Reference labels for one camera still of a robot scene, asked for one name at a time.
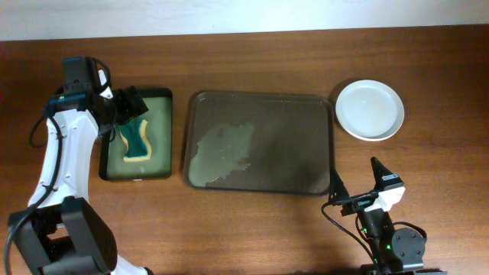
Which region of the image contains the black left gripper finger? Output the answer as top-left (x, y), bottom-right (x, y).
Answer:
top-left (112, 88), bottom-right (131, 125)
top-left (124, 86), bottom-right (148, 119)

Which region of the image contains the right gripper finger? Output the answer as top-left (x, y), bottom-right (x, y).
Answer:
top-left (329, 168), bottom-right (350, 202)
top-left (371, 157), bottom-right (400, 187)

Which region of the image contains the green and yellow sponge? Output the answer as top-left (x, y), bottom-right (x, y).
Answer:
top-left (118, 118), bottom-right (152, 163)

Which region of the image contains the white plate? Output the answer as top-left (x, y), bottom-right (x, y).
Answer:
top-left (335, 79), bottom-right (405, 141)

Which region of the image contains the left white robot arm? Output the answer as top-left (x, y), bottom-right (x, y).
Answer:
top-left (4, 86), bottom-right (151, 274)

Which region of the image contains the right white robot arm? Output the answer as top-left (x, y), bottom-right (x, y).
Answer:
top-left (183, 91), bottom-right (427, 274)

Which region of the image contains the black tray of soapy water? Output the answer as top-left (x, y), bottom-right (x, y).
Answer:
top-left (99, 88), bottom-right (173, 182)

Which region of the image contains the brown serving tray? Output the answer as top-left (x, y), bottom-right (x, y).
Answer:
top-left (183, 91), bottom-right (335, 196)

